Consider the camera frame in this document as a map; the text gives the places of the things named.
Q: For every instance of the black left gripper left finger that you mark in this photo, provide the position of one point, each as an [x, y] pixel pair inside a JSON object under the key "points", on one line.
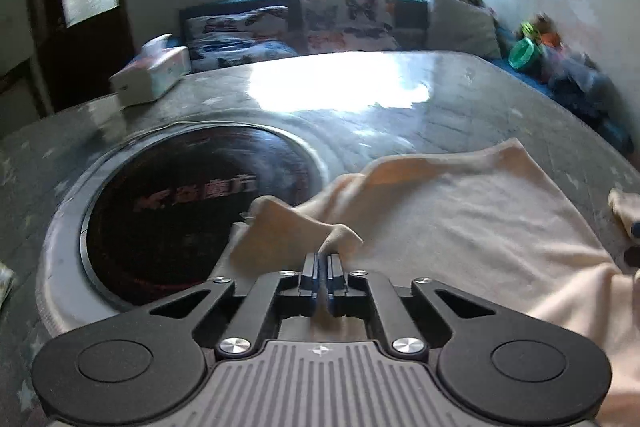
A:
{"points": [[143, 364]]}

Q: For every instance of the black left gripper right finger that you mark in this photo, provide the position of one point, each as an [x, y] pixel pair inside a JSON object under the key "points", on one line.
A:
{"points": [[465, 361]]}

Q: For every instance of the cream knit sweater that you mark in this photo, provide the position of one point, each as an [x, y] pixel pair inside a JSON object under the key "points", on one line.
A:
{"points": [[491, 223]]}

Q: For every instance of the dark blue clothes pile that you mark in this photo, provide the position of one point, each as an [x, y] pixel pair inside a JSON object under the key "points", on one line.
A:
{"points": [[578, 88]]}

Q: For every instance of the round black induction cooktop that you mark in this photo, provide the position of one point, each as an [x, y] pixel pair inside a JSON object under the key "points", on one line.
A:
{"points": [[160, 222]]}

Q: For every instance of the white tissue box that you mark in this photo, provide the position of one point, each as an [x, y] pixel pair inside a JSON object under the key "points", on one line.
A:
{"points": [[152, 73]]}

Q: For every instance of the green plastic bowl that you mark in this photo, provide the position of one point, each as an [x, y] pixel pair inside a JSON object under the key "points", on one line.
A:
{"points": [[524, 55]]}

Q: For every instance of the plush toy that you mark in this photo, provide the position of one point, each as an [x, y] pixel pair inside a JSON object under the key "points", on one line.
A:
{"points": [[541, 30]]}

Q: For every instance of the grey plain pillow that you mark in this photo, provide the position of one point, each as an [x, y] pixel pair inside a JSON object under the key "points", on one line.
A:
{"points": [[459, 26]]}

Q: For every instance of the dark blue sofa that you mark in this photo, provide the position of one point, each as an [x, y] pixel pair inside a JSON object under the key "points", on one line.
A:
{"points": [[410, 33]]}

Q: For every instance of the dark wooden door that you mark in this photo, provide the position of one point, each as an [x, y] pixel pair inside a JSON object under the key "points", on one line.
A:
{"points": [[79, 45]]}

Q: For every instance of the right butterfly print cushion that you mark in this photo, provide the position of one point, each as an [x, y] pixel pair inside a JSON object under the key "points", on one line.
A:
{"points": [[348, 25]]}

